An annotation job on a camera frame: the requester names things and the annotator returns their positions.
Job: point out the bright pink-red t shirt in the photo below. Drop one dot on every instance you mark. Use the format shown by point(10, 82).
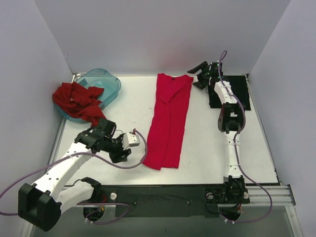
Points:
point(167, 129)

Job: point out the aluminium frame rail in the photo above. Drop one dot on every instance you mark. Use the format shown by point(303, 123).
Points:
point(271, 195)

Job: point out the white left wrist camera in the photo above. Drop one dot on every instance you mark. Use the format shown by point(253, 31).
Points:
point(130, 140)

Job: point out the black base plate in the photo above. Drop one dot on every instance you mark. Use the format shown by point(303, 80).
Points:
point(171, 200)

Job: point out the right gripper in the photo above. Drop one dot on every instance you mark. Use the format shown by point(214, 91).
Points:
point(204, 75)

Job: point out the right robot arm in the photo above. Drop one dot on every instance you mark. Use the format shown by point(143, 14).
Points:
point(230, 95)

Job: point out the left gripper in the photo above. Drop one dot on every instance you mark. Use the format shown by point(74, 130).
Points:
point(119, 153)

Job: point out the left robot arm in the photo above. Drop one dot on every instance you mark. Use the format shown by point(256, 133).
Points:
point(43, 202)

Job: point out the folded black t shirt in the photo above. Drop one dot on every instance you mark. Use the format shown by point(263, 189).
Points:
point(239, 89)

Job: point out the dark red t shirt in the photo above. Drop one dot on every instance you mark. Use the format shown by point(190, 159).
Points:
point(79, 102)

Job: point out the blue plastic tub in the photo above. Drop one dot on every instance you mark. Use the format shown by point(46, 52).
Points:
point(98, 78)

